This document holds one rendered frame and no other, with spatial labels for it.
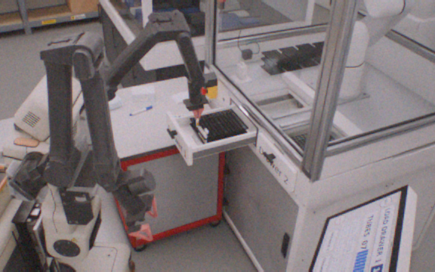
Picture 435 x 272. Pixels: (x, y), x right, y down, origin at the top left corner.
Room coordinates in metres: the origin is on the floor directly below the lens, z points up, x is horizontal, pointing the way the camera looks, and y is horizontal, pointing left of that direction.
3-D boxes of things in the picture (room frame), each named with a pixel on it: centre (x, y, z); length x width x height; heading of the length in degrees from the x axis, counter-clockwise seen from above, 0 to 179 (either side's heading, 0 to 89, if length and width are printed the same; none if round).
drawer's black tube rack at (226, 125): (1.61, -0.01, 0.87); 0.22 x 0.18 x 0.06; 116
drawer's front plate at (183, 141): (1.52, 0.17, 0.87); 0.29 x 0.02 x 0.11; 26
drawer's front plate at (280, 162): (1.38, -0.26, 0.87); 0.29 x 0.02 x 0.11; 26
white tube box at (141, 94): (2.04, 0.42, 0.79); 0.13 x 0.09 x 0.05; 101
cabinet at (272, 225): (1.83, -0.58, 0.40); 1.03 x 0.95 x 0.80; 26
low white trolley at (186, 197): (1.90, 0.33, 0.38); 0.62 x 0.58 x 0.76; 26
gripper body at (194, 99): (1.57, 0.09, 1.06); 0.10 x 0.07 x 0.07; 111
